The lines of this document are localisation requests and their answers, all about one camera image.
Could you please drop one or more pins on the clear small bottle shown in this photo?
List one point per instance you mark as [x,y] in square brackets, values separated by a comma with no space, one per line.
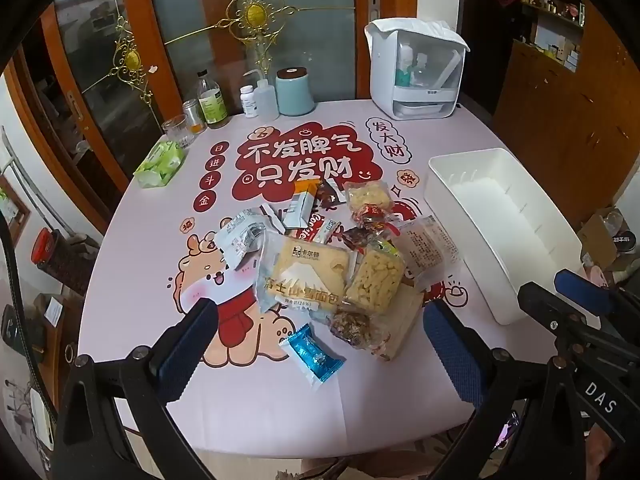
[421,67]

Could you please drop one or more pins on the wooden framed glass door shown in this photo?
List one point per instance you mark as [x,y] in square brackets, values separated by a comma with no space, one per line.
[200,10]

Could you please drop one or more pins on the red white cookie packet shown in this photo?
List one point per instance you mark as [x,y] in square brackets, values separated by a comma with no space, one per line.
[312,222]

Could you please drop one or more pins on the white squeeze bottle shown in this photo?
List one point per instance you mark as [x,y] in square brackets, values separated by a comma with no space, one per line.
[265,102]

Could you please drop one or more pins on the yellow bread packet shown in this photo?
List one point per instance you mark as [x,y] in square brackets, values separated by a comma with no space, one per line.
[305,270]

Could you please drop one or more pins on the teal canister brown lid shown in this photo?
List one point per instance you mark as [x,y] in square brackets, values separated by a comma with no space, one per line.
[295,92]

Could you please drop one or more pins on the red snack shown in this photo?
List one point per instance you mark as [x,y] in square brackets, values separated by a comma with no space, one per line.
[372,215]

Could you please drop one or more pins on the clear rice puff packet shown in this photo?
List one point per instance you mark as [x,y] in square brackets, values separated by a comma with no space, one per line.
[367,197]
[372,280]

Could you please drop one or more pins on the sliced toast packet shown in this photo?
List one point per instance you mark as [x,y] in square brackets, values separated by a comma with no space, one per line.
[400,320]

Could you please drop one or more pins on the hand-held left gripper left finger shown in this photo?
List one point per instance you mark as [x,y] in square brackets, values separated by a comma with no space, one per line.
[182,355]

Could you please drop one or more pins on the blue candy packet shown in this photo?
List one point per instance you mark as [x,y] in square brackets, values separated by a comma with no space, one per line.
[312,355]

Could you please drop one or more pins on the white teal tube bottle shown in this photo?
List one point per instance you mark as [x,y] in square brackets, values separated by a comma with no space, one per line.
[402,67]

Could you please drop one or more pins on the nut brittle packet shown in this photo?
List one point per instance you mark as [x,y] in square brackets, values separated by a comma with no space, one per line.
[350,327]

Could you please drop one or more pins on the wooden framed picture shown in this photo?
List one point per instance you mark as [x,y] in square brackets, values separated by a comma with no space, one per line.
[12,205]

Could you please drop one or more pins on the white cosmetic organizer box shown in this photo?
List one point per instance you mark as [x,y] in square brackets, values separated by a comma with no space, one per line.
[385,60]

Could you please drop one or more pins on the clear glass cup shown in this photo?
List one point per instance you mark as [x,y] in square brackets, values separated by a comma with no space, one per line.
[177,130]

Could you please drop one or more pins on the dark brown candy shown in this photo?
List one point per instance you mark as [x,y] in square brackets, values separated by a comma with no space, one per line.
[327,194]

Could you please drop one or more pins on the green yellow small packet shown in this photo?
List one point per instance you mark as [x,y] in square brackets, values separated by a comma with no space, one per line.
[385,246]

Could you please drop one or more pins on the small white pill bottle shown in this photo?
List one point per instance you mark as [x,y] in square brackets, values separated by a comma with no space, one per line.
[248,102]

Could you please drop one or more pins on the group of small cardboard boxes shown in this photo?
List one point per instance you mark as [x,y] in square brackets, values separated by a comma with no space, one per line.
[560,50]

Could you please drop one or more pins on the white plastic storage bin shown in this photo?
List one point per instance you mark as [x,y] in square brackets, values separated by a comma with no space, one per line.
[500,220]

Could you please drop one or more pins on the dark dried fruit packet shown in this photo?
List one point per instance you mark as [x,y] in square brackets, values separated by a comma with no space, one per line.
[356,240]

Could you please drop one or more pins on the white grey packet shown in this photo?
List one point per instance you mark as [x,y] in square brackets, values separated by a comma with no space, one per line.
[240,237]

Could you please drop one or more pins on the glass bottle green label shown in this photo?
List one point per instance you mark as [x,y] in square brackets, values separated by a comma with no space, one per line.
[212,105]

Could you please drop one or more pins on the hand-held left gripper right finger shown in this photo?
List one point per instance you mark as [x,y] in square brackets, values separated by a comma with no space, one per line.
[452,355]

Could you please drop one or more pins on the orange grey snack bar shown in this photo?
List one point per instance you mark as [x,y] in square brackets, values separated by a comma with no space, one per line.
[300,205]

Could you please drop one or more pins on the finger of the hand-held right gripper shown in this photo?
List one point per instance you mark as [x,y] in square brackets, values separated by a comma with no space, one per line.
[545,301]
[582,285]

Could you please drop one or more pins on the pink bread clear packet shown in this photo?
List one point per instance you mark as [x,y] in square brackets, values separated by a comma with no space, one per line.
[425,250]

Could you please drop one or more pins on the cardboard box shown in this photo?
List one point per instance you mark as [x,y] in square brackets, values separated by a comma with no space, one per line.
[597,240]

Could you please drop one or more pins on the wooden cabinet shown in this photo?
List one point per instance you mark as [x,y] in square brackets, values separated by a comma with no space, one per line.
[550,110]

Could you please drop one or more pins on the green tissue pack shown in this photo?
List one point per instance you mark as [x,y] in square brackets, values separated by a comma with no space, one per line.
[160,162]

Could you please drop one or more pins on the black round container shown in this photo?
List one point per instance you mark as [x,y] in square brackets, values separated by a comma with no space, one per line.
[622,246]

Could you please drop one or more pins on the red lidded jar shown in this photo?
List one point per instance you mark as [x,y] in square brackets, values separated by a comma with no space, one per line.
[42,245]

